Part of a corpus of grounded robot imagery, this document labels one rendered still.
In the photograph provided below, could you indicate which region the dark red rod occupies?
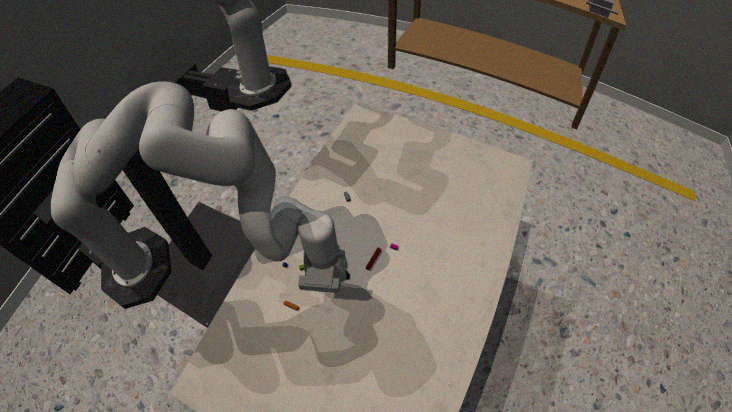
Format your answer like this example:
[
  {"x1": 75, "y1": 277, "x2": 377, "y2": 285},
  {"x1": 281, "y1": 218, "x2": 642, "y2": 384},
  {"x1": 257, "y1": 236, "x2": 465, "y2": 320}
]
[{"x1": 366, "y1": 247, "x2": 381, "y2": 270}]

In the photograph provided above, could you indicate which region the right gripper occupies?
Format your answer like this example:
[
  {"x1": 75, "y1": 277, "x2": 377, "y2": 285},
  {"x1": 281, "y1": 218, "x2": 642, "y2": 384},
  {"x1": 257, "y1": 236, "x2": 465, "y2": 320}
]
[{"x1": 304, "y1": 254, "x2": 350, "y2": 282}]

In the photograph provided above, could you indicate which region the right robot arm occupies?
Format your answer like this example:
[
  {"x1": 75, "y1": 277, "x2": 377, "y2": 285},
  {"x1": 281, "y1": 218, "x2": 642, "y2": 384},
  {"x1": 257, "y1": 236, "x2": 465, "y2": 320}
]
[{"x1": 51, "y1": 82, "x2": 345, "y2": 293}]

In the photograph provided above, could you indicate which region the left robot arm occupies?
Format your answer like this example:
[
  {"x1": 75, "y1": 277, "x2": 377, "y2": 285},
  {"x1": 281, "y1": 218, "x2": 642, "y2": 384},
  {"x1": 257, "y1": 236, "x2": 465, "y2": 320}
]
[{"x1": 213, "y1": 0, "x2": 276, "y2": 96}]

